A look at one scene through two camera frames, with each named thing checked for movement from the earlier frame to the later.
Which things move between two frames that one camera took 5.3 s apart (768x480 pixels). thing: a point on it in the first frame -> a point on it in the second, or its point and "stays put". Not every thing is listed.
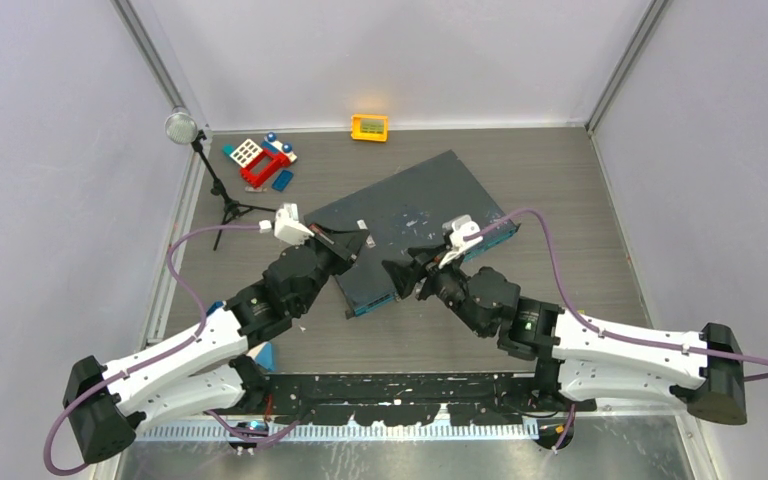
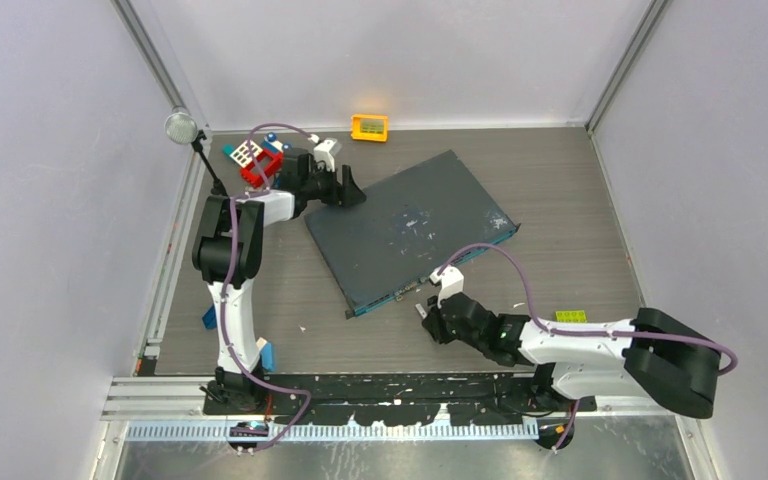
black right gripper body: x=422 y=266 -> x=446 y=333
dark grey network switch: x=405 y=211 stays put
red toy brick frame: x=275 y=165 stays put
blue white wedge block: x=264 y=355 stays put
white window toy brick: x=246 y=153 stays put
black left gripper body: x=325 y=241 -> x=323 y=186
